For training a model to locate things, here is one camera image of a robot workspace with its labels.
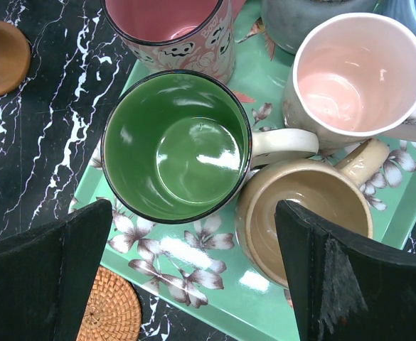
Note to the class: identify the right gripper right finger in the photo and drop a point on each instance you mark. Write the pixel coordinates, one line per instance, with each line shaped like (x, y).
(344, 286)

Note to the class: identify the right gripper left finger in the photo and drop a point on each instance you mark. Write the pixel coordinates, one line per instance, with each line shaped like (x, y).
(47, 273)

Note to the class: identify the brown stoneware mug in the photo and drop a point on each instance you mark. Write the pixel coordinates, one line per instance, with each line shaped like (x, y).
(332, 192)

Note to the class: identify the woven rattan coaster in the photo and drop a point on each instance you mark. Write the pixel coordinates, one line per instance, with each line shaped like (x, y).
(113, 310)

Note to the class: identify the light wood coaster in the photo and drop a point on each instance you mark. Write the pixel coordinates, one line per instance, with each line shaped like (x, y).
(15, 57)

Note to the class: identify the green inside mug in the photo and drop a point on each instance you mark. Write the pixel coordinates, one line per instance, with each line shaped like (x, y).
(178, 146)

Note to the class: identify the pale pink mug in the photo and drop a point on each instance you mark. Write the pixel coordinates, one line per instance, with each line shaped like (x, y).
(354, 78)

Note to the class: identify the grey mug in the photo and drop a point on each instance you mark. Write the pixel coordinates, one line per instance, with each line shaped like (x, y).
(287, 22)

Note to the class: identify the pink halloween mug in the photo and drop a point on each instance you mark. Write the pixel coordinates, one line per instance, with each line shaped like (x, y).
(178, 34)

